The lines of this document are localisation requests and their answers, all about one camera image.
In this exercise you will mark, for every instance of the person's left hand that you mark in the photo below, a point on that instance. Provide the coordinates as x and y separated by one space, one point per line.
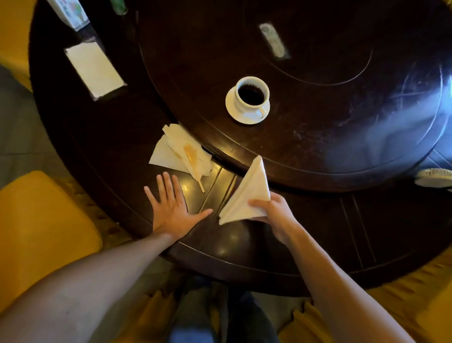
170 215

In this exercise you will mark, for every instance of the person's right hand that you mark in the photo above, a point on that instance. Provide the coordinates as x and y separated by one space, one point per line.
279 215

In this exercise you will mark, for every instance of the person's left thumb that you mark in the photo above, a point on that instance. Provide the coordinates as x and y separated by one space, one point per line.
200 216

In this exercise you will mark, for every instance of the person's left little finger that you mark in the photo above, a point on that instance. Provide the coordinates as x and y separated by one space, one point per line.
150 197

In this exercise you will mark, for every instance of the person's right thumb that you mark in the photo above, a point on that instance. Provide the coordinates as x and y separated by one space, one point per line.
257 204

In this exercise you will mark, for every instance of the person's left middle finger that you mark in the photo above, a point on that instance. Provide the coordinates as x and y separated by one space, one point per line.
169 186

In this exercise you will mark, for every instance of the white triangular napkin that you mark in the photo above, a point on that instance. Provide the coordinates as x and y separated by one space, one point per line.
247 194

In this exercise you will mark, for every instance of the person's right forearm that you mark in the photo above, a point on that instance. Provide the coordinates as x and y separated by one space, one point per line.
339 286

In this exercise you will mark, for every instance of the person's left forearm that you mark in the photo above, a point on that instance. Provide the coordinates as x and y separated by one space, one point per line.
76 289

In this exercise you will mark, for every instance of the wooden stick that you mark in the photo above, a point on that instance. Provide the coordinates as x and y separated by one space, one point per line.
201 186

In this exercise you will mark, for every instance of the crumpled stained white napkin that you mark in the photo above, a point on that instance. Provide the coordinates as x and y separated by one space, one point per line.
182 152

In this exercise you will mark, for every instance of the person's legs in dark trousers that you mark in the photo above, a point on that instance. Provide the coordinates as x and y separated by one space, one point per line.
219 314

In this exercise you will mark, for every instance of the white saucer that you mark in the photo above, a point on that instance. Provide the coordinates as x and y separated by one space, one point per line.
233 106

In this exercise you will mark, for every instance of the white coffee cup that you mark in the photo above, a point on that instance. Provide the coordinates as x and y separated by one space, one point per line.
251 97

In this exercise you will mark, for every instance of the yellow chair cover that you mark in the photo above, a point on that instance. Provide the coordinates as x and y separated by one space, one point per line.
406 304
39 233
16 35

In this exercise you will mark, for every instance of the dark wooden lazy susan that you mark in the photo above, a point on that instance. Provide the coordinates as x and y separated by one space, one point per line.
317 88

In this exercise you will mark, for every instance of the white napkin stack in holder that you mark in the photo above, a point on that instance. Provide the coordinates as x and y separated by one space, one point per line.
94 69

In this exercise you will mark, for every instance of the white patterned plate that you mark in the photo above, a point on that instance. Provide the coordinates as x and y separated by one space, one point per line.
434 177

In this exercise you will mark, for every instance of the green bottle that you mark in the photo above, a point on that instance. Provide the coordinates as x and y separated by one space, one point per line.
118 6

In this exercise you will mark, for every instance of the printed card stand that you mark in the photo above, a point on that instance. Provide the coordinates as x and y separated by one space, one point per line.
70 12

